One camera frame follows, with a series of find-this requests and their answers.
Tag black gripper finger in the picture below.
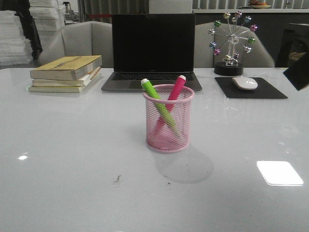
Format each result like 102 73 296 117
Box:
283 52 309 90

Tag green marker pen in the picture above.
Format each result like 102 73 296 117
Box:
141 78 181 137

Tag pink marker pen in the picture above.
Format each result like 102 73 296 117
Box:
154 75 186 136

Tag pink mesh pen holder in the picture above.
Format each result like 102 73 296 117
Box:
143 84 195 153

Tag black mouse pad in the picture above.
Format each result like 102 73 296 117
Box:
215 77 288 99

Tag white computer mouse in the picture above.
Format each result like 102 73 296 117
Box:
232 76 258 90

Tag ferris wheel desk ornament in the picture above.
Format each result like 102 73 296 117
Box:
208 11 258 76

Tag fruit bowl on counter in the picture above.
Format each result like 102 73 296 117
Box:
248 0 271 9

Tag grey right armchair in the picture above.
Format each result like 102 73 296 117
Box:
194 22 275 68

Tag grey armchair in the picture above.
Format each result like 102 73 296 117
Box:
194 22 275 68
38 21 113 68

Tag grey laptop black screen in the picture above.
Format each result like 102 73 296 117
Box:
101 13 202 92

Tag grey left armchair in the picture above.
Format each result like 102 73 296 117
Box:
38 21 113 68

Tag middle white book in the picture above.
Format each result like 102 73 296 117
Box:
32 67 101 87

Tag top yellow book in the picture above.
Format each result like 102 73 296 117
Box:
30 55 102 80

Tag bottom pale book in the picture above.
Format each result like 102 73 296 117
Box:
28 78 95 93

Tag white foam sheet stack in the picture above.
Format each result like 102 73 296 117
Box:
0 0 65 66

